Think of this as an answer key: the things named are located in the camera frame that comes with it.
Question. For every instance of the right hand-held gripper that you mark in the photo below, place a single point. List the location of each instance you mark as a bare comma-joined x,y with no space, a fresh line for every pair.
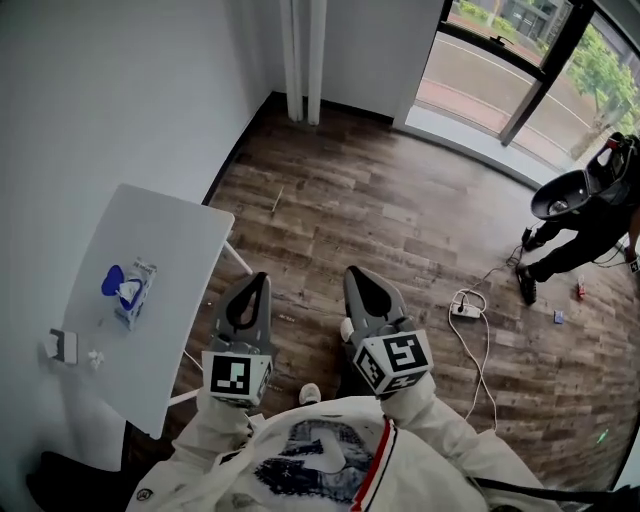
395,355

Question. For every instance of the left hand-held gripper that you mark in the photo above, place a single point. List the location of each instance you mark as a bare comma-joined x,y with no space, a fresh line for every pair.
231,372

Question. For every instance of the blue white wet wipe pack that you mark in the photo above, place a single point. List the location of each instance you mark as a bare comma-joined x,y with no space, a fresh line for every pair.
140,312

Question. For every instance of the white wet wipe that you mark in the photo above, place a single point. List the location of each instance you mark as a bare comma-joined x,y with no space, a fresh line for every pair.
129,291

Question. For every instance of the person's left forearm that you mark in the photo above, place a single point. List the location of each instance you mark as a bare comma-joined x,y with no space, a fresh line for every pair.
220,425

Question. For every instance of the person's right forearm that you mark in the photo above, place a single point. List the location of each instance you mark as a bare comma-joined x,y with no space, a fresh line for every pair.
430,420

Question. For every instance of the person's white shoe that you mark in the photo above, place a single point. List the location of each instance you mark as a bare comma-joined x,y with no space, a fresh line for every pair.
347,331
310,394

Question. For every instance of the person's black trouser leg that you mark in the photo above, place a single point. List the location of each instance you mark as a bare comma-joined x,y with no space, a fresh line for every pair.
357,380

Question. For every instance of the white power strip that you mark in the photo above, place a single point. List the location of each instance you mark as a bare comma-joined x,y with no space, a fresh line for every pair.
466,310

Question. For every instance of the thin wooden stick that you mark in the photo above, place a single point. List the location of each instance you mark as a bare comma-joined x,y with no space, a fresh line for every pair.
277,199

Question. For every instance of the white folding table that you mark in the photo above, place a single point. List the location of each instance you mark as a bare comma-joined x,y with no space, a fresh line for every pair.
150,240

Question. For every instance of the crumpled white paper scrap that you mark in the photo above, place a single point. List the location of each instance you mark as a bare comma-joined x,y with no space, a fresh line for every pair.
95,360

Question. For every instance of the person's white printed jacket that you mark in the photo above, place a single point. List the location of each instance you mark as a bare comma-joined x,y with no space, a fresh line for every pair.
320,460

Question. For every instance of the small white black device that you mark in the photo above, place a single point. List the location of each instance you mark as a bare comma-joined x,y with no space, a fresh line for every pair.
64,346

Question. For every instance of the small blue packet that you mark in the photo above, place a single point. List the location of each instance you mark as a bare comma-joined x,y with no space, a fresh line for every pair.
558,316

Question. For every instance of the small red packet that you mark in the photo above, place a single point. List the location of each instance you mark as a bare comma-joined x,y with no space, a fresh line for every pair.
581,288

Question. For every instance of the white wall pipes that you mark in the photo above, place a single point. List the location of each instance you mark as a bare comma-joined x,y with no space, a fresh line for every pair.
300,60

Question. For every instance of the black window frame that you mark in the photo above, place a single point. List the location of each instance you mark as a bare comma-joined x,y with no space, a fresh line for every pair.
530,100

